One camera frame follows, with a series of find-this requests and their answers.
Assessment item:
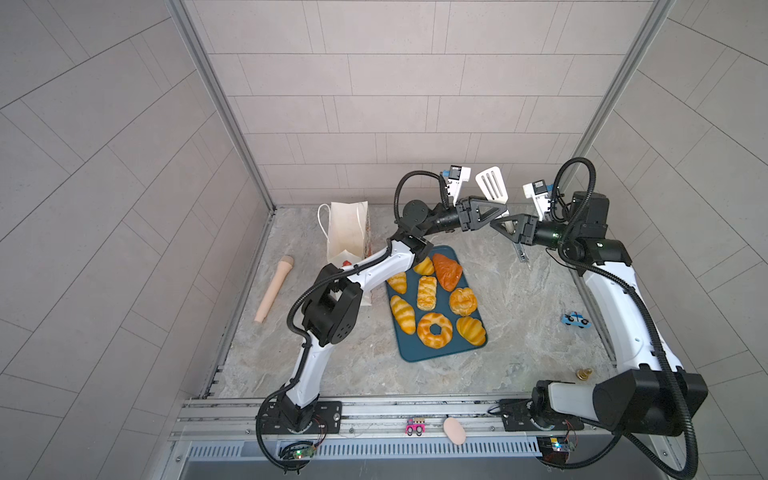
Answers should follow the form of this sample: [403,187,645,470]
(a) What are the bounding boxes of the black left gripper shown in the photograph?
[413,200,496,241]

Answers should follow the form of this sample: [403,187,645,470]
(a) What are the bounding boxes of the steel tongs cream tips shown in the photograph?
[475,166,530,264]

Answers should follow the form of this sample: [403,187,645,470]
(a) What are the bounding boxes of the braided yellow pastry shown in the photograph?
[417,276,438,311]

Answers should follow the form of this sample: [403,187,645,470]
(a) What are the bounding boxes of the yellow croissant tray corner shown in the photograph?
[456,316,487,347]

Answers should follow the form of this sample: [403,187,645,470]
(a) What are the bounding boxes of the floral paper bag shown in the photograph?
[316,200,374,307]

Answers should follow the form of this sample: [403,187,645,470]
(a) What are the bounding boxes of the ring donut bread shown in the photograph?
[417,312,454,350]

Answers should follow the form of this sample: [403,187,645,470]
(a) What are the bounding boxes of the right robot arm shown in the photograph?
[491,157,708,479]

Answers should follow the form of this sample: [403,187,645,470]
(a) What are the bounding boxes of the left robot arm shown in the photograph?
[255,170,507,474]

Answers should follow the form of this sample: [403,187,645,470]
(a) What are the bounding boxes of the orange triangular bread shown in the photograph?
[432,253,463,292]

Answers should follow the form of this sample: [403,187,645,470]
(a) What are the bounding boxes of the yellow croissant near bag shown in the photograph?
[387,272,408,295]

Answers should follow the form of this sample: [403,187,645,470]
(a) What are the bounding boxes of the small yellow striped bun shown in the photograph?
[413,257,435,276]

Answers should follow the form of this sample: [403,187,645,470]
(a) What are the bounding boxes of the blue toy police car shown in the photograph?
[561,311,592,329]

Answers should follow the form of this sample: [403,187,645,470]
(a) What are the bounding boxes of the teal plastic tray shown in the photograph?
[386,269,488,363]

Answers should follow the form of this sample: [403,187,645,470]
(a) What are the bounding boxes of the long yellow striped croissant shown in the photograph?
[390,295,416,335]

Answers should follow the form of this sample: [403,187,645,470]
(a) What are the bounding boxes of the small brass knob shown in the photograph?
[576,368,593,381]

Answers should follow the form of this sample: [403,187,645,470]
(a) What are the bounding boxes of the beige toy microphone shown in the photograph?
[254,255,294,323]

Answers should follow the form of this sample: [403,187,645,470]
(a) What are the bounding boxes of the pink oval toy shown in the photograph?
[443,417,467,446]

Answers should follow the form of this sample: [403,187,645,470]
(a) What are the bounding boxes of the pink toy truck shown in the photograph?
[405,417,426,436]

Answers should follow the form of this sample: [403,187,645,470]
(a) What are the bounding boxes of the right green circuit board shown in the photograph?
[536,436,572,465]

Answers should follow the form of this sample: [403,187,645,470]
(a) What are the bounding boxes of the green circuit board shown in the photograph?
[279,441,318,461]
[536,436,572,465]

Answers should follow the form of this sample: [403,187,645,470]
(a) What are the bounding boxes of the left green circuit board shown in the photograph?
[279,441,318,461]

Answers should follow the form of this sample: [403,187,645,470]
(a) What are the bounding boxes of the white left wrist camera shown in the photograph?
[441,165,471,206]

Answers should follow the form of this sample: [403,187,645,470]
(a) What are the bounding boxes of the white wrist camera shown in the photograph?
[441,165,471,206]
[523,180,551,221]

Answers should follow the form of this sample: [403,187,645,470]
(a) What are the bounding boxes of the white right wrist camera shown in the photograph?
[523,180,551,221]

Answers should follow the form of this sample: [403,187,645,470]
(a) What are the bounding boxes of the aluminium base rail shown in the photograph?
[167,392,667,463]

